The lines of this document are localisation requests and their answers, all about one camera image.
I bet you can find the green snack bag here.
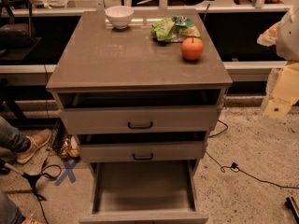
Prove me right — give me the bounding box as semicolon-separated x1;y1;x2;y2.
150;16;201;42

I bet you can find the crumpled wrapper on floor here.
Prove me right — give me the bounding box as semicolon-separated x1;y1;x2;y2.
60;137;79;159

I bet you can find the orange fruit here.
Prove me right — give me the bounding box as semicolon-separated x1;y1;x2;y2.
181;37;204;61

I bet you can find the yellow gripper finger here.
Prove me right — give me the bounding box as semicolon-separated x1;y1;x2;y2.
263;62;299;119

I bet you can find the blue tape cross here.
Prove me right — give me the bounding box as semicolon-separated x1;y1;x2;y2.
54;159;79;186

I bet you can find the black floor cable right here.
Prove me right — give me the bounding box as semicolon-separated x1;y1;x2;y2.
205;119;299;190

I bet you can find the grey drawer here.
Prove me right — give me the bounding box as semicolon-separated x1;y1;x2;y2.
59;105;221;134
73;135;207;163
79;161;208;224

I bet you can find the black tripod stand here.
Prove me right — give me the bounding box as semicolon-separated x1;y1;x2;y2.
0;159;62;201

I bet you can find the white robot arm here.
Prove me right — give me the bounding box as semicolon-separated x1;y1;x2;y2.
257;2;299;119

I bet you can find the white ceramic bowl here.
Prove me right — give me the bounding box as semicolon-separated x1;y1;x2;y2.
106;6;134;29

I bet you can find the grey drawer cabinet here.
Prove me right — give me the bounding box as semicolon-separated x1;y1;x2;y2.
45;10;234;185

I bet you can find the person's leg in jeans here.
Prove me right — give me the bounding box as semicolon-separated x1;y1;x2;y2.
0;117;31;153

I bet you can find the black object on floor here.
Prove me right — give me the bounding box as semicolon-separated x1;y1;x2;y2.
285;197;299;224

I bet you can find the tan sneaker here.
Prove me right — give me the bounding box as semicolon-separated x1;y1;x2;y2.
17;129;51;164

